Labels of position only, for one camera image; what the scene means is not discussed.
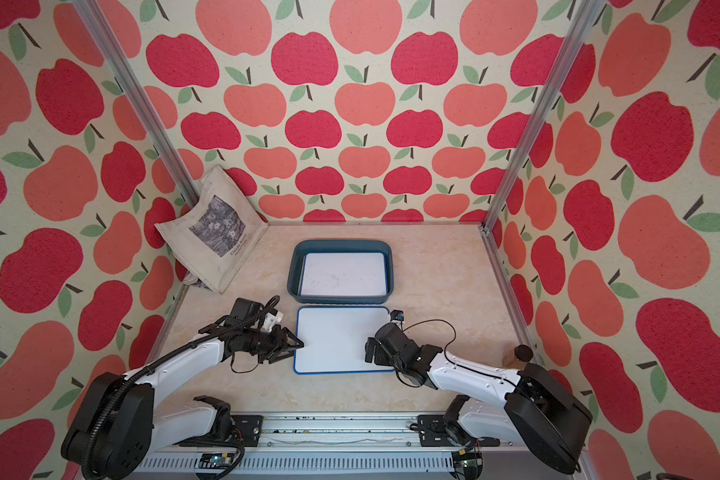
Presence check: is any left aluminium frame post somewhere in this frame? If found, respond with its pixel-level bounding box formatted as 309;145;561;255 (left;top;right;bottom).
72;0;199;207

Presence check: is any beige printed canvas bag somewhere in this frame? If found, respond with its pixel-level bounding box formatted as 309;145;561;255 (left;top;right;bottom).
155;166;268;293

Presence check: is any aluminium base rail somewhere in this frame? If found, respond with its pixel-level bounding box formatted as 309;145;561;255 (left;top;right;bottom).
123;412;568;479

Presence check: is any aluminium frame post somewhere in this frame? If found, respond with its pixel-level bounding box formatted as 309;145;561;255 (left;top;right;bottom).
480;0;605;237
72;0;199;207

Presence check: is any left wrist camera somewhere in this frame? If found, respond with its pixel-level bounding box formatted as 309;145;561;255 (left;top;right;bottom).
225;298;264;328

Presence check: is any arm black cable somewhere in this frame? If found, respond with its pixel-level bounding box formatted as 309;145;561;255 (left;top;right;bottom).
80;295;282;480
395;317;523;388

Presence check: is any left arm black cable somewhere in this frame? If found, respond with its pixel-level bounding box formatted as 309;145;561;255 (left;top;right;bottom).
80;295;282;480

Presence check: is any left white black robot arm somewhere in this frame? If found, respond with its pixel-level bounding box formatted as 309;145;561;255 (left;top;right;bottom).
61;324;304;479

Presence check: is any amber bottle black cap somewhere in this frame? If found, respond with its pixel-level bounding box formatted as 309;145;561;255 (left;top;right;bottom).
502;344;534;370

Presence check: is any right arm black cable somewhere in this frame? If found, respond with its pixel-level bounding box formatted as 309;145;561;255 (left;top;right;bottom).
395;317;523;388

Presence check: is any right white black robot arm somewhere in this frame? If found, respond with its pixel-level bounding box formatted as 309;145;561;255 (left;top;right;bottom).
365;322;593;475

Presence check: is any right aluminium frame post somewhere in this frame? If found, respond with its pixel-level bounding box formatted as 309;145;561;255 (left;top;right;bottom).
480;0;605;237

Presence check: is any teal plastic storage box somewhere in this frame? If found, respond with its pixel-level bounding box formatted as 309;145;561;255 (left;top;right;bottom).
286;239;394;305

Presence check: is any blue-framed whiteboard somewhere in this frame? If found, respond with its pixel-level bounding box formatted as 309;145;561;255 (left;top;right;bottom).
299;252;388;298
293;305;393;375

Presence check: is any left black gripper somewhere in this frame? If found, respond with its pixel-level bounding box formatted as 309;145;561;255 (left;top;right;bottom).
245;323;307;362

